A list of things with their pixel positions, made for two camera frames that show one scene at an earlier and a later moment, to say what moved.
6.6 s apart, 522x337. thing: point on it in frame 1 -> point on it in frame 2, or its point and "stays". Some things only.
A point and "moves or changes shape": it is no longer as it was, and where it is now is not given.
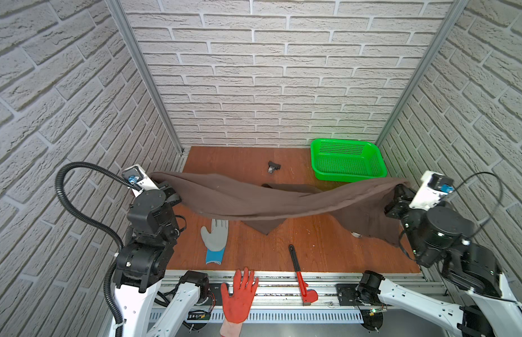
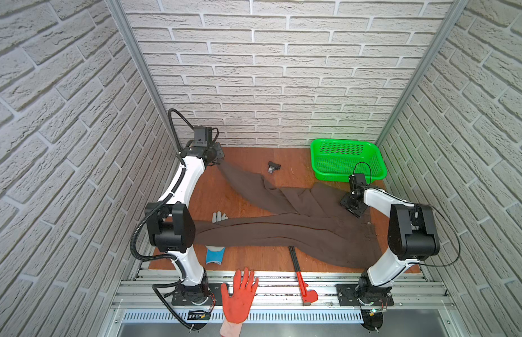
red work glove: (236, 307) stays
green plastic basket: (346, 160) stays
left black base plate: (215, 295) stays
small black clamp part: (272, 166) stays
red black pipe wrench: (308, 295) stays
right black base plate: (347, 295) stays
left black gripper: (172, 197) -> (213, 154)
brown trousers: (363, 207) moves or changes shape
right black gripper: (400, 206) -> (346, 201)
